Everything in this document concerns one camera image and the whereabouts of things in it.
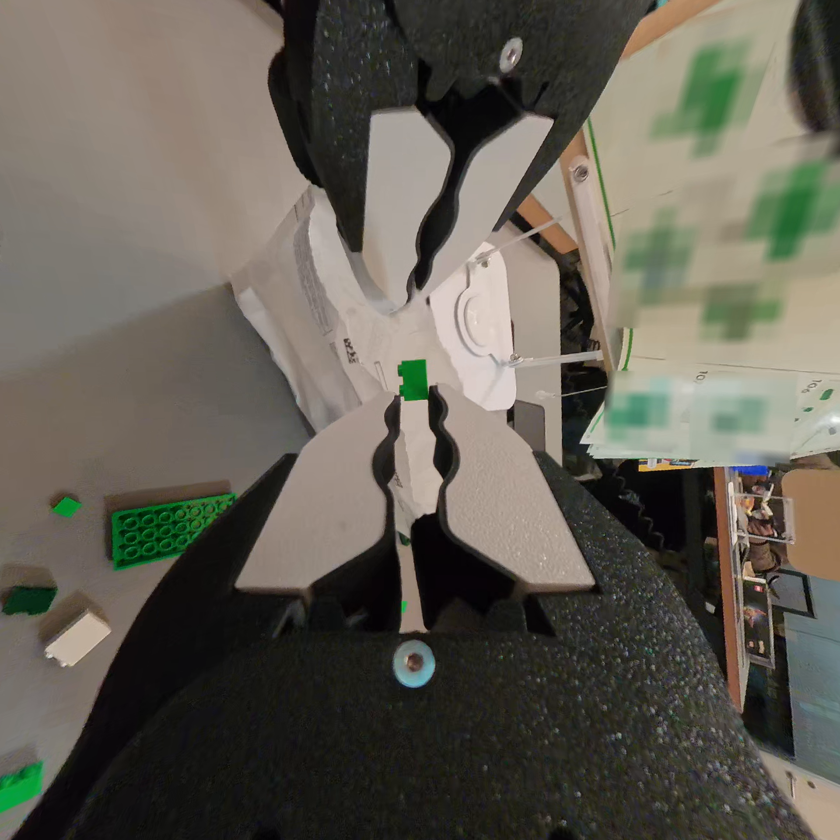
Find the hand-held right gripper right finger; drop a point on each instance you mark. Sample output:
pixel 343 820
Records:
pixel 518 525

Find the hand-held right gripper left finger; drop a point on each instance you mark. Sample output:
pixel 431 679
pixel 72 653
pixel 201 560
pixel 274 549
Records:
pixel 315 525

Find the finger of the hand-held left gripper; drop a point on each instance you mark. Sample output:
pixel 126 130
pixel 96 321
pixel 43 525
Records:
pixel 505 170
pixel 400 184

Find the white printed paper bag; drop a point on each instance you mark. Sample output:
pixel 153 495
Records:
pixel 315 315

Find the toy brick instruction booklet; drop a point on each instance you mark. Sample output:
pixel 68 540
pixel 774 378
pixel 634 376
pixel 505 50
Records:
pixel 817 426

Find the wood-edged office desk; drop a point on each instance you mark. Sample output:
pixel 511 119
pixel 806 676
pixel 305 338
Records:
pixel 728 590

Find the grey desk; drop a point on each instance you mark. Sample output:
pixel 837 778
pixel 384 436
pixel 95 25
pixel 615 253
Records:
pixel 131 197

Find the white book stand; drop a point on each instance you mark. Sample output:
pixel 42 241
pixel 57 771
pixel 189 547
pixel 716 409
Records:
pixel 476 315

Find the large green toy plate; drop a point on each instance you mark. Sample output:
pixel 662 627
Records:
pixel 164 531

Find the small green toy tile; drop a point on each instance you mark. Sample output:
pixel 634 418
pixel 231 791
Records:
pixel 65 506

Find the dark toy set box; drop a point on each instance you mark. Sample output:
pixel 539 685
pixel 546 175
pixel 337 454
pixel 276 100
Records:
pixel 758 623

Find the large white toy brick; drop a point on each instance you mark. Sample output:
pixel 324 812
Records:
pixel 77 636

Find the dark green sloped toy brick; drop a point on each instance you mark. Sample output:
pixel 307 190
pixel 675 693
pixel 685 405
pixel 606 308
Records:
pixel 29 600

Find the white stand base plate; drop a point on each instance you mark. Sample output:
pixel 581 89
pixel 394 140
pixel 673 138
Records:
pixel 495 390

